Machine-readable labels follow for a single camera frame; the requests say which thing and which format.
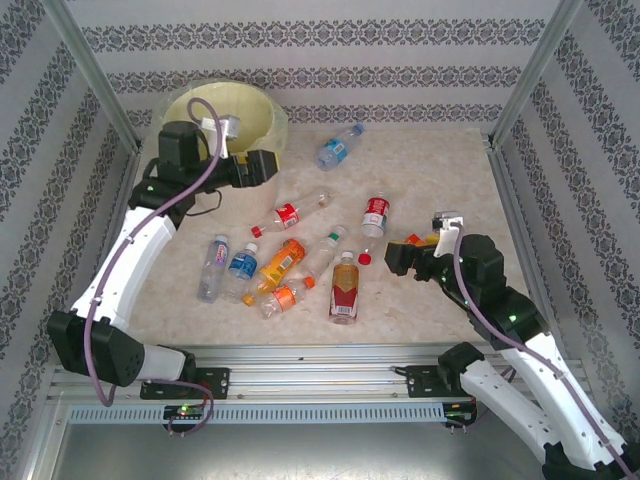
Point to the aluminium frame post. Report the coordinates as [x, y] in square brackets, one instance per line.
[95, 75]
[532, 75]

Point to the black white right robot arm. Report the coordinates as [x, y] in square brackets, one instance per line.
[500, 400]

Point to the white-capped bottle dark-blue label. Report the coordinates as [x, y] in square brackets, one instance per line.
[242, 265]

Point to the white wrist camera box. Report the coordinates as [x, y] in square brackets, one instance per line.
[447, 225]
[227, 130]

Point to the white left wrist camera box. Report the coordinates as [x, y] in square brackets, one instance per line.
[227, 130]

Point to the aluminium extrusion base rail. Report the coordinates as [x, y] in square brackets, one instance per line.
[310, 375]

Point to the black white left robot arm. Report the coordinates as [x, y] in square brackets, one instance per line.
[130, 260]

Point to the red-capped cola bottle red label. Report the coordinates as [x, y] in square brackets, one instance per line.
[287, 215]

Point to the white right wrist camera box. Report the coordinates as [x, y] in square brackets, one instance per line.
[447, 225]

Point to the green-capped bottle white-green label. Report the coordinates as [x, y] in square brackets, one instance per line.
[322, 252]

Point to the clear bottle purple label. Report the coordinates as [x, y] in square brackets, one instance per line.
[214, 272]

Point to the white-capped amber tea bottle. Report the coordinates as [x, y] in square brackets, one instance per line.
[345, 290]

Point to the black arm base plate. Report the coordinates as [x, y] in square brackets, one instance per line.
[422, 382]
[217, 382]

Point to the small circuit board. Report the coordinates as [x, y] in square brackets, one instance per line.
[460, 414]
[185, 411]

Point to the orange-capped bottle orange-yellow label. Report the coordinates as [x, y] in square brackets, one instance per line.
[282, 260]

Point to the orange soda bottle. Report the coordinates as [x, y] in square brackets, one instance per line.
[414, 239]

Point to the grey metal panel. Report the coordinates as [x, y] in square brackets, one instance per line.
[310, 455]

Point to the blue-capped bottle light-blue label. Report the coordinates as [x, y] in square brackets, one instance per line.
[334, 148]

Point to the white bin with yellow bag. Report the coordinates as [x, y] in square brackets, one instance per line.
[255, 110]

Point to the small orange-capped bottle orange label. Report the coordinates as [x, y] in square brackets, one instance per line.
[282, 298]

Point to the red-capped bottle red-white label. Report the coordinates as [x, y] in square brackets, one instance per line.
[376, 210]

